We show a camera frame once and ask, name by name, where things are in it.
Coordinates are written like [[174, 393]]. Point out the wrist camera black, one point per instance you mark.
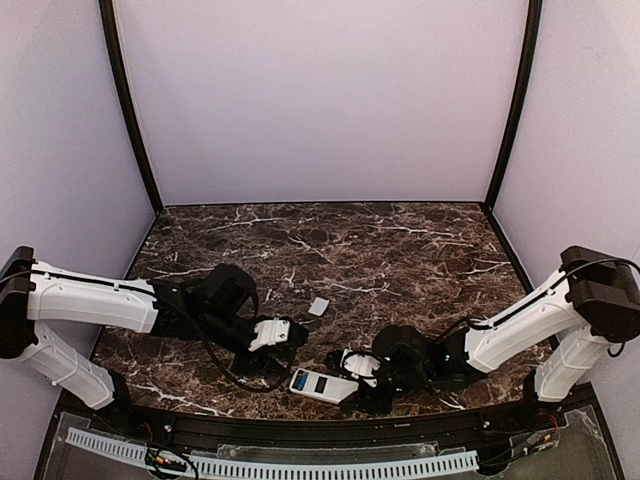
[[354, 365], [279, 332]]

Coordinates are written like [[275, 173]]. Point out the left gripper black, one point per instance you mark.
[[279, 355]]

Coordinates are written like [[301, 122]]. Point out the left black frame post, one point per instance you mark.
[[128, 111]]

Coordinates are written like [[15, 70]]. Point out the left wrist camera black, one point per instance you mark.
[[279, 332]]

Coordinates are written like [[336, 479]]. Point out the black front rail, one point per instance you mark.
[[209, 418]]

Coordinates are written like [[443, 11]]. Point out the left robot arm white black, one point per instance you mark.
[[220, 309]]

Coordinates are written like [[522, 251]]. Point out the white red remote control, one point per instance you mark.
[[326, 388]]

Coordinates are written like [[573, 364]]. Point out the right black frame post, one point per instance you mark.
[[526, 58]]

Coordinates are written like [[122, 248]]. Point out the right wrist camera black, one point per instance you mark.
[[354, 365]]

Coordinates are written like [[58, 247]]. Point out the left white cable duct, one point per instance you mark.
[[123, 451]]

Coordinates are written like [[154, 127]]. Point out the black frame post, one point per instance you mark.
[[128, 111], [526, 58]]

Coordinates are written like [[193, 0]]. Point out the white battery cover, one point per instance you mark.
[[318, 306]]

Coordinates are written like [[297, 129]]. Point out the blue battery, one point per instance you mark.
[[299, 382]]

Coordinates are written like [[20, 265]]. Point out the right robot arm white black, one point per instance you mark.
[[591, 302]]

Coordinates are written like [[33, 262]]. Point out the left camera cable black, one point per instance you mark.
[[233, 331]]

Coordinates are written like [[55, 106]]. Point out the white cable duct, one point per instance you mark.
[[419, 468], [123, 451]]

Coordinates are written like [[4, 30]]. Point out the right white cable duct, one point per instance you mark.
[[419, 468]]

